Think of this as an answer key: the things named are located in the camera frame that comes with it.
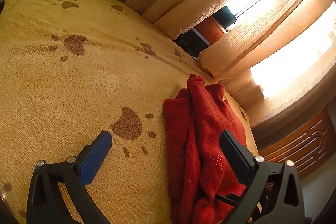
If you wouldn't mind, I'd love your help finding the red knit sweater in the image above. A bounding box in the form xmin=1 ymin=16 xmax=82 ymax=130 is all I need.
xmin=163 ymin=75 xmax=246 ymax=223

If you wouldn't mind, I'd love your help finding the ribbed peach curtain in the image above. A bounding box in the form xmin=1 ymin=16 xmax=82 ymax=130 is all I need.
xmin=199 ymin=0 xmax=334 ymax=80

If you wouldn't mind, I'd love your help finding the black speaker box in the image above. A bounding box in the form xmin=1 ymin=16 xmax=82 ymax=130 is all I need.
xmin=174 ymin=16 xmax=225 ymax=57

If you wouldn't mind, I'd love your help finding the carved wooden cabinet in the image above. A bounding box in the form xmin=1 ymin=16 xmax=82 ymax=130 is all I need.
xmin=259 ymin=108 xmax=335 ymax=179

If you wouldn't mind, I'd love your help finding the teal box on sill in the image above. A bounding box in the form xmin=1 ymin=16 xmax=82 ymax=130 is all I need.
xmin=213 ymin=6 xmax=237 ymax=28

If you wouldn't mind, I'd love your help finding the yellow paw print blanket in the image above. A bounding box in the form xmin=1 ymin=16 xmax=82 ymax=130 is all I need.
xmin=0 ymin=0 xmax=259 ymax=224

